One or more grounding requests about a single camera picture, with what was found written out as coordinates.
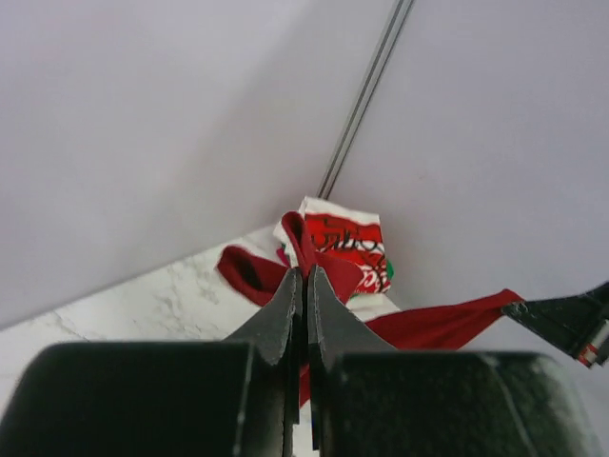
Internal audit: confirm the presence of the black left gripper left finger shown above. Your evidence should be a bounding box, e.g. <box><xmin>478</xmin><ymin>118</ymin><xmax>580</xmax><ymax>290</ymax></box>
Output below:
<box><xmin>1</xmin><ymin>268</ymin><xmax>303</xmax><ymax>456</ymax></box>

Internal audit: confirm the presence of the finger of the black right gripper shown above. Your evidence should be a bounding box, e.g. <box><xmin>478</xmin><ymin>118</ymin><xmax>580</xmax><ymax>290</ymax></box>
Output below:
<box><xmin>501</xmin><ymin>283</ymin><xmax>608</xmax><ymax>368</ymax></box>

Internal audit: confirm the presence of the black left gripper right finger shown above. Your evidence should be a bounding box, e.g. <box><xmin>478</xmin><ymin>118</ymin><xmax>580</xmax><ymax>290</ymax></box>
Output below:
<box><xmin>307</xmin><ymin>268</ymin><xmax>601</xmax><ymax>456</ymax></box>

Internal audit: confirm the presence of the dark red t-shirt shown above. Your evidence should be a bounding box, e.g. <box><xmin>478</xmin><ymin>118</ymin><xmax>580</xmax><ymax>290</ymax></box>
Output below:
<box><xmin>216</xmin><ymin>211</ymin><xmax>524</xmax><ymax>410</ymax></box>

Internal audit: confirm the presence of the folded green t-shirt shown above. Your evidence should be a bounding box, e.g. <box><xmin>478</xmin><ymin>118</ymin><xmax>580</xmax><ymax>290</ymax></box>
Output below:
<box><xmin>385</xmin><ymin>259</ymin><xmax>395</xmax><ymax>281</ymax></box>

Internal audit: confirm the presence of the folded coca-cola t-shirt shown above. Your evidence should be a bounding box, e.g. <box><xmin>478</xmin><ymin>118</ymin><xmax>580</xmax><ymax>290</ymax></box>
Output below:
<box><xmin>304</xmin><ymin>211</ymin><xmax>391</xmax><ymax>294</ymax></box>

